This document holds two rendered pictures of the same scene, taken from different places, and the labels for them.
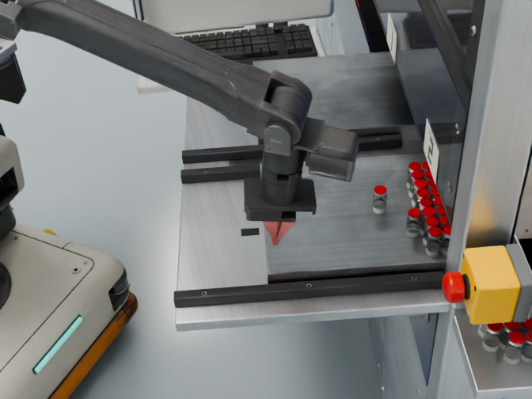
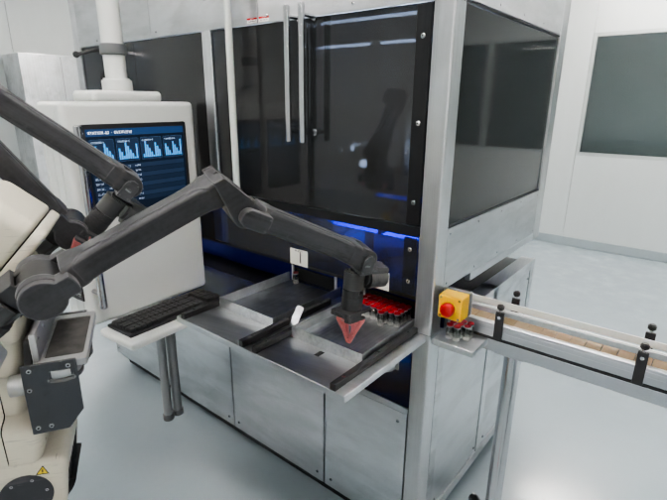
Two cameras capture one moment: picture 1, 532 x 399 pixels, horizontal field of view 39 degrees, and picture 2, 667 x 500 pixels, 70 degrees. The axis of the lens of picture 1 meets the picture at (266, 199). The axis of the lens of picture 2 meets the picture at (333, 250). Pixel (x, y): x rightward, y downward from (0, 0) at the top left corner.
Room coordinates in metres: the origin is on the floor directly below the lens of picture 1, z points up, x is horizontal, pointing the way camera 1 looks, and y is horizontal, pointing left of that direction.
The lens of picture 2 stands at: (0.11, 0.93, 1.55)
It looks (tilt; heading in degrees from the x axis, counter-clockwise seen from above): 17 degrees down; 309
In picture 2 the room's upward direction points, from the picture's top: straight up
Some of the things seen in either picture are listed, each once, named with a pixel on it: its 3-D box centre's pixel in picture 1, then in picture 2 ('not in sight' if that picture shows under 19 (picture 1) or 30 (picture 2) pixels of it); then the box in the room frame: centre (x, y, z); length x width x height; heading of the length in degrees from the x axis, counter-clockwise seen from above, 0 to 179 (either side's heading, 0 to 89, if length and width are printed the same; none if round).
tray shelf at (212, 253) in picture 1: (315, 165); (304, 323); (1.05, -0.09, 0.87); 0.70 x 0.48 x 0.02; 0
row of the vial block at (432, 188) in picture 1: (437, 206); (379, 311); (0.88, -0.27, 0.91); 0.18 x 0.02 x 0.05; 0
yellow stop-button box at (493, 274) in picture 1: (493, 284); (455, 305); (0.63, -0.28, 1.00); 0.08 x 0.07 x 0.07; 90
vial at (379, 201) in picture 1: (379, 200); not in sight; (0.91, -0.19, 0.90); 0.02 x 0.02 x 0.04
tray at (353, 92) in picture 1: (342, 97); (282, 296); (1.22, -0.16, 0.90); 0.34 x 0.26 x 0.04; 90
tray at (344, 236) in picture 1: (369, 214); (359, 323); (0.88, -0.16, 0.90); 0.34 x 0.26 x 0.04; 90
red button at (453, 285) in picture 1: (457, 286); (448, 310); (0.63, -0.24, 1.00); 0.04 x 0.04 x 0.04; 0
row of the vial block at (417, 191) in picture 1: (423, 207); (375, 312); (0.88, -0.25, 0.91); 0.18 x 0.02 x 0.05; 0
